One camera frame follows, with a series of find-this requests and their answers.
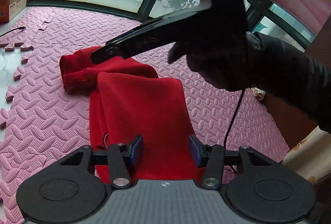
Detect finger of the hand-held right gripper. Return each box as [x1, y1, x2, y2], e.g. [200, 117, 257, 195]
[90, 10, 208, 64]

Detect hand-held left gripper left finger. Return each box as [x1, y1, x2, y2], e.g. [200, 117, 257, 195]
[59, 134, 144, 190]

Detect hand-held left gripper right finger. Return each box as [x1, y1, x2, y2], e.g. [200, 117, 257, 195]
[188, 134, 272, 190]

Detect red garment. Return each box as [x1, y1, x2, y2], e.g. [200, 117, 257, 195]
[59, 46, 205, 186]

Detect person's right forearm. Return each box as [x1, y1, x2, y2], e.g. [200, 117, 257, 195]
[247, 31, 331, 134]

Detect person's right hand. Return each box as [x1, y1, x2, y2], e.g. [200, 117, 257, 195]
[168, 31, 260, 91]

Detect pink foam puzzle mat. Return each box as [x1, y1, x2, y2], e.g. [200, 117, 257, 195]
[0, 7, 290, 224]

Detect brown wooden cabinet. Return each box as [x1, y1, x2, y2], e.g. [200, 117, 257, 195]
[264, 13, 331, 150]

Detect printed beige cloth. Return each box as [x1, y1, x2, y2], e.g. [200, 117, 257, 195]
[281, 126, 331, 183]

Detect black cable with plug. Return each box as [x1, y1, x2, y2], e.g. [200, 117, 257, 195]
[0, 26, 26, 37]

